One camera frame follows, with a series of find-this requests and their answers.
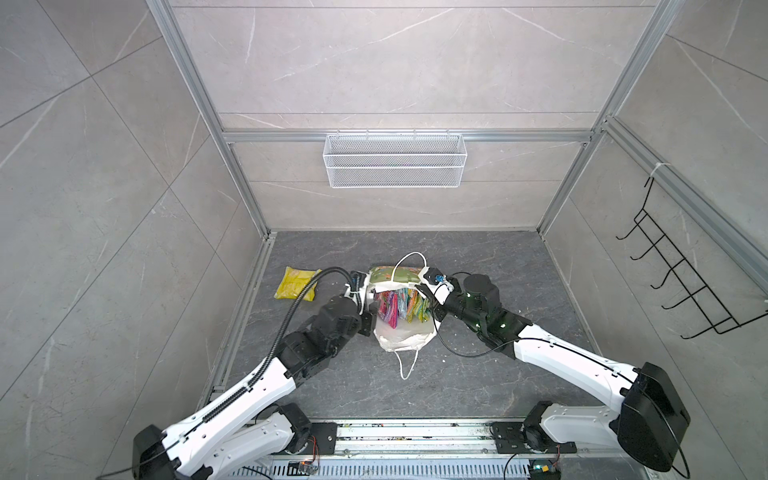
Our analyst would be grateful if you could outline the white wire mesh basket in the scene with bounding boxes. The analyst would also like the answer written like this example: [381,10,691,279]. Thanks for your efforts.
[322,133,468,189]

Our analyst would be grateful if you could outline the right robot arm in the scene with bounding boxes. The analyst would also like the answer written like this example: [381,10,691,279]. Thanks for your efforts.
[415,267,691,472]

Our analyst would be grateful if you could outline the teal mint candy packet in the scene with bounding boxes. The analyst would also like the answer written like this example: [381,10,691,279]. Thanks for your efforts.
[378,290,400,329]

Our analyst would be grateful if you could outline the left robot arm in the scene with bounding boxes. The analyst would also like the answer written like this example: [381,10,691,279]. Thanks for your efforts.
[125,267,370,479]

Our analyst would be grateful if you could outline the yellow snack packet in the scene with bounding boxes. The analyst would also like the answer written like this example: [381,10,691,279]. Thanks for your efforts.
[274,267,320,300]

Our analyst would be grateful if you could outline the black wire hook rack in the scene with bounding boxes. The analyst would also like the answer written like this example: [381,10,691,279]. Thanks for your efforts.
[615,177,767,340]

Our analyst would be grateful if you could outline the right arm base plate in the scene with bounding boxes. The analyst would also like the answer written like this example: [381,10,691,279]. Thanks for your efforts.
[490,421,577,455]

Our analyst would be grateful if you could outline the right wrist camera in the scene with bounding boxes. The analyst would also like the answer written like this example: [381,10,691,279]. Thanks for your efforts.
[419,266,450,284]

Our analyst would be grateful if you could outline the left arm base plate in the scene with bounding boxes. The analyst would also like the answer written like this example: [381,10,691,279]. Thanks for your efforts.
[285,422,339,456]

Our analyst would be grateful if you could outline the aluminium frame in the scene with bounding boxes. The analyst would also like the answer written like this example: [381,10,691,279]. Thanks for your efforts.
[148,1,767,289]

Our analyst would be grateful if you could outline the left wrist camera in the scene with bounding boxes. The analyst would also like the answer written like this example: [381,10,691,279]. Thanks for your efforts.
[344,271,368,315]

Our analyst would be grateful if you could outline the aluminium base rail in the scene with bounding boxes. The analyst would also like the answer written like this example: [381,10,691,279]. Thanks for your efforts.
[215,419,661,479]

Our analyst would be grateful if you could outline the floral paper bag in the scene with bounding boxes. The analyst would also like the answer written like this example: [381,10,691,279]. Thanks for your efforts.
[365,252,439,380]

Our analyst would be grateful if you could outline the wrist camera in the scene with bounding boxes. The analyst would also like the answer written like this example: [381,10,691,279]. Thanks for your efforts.
[344,271,368,315]
[419,266,450,284]

